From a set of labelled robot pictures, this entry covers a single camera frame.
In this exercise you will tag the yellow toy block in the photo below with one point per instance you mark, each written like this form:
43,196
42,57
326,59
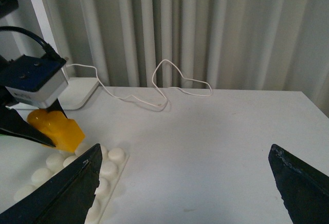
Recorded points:
64,133

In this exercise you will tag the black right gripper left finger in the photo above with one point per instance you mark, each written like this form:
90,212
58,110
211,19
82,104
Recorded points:
64,198

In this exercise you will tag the white studded base plate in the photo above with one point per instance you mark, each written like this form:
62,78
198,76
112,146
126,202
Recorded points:
113,163

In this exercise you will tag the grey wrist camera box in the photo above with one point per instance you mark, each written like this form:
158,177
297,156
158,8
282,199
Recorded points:
35,81

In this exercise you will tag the grey pleated curtain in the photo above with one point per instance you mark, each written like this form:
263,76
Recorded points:
231,44

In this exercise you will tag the white desk lamp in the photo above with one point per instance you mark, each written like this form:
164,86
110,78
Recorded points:
77,90

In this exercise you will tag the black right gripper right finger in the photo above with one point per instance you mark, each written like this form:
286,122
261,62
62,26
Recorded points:
303,188

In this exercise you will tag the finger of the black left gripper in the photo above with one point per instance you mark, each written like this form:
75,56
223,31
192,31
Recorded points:
12,124
55,110

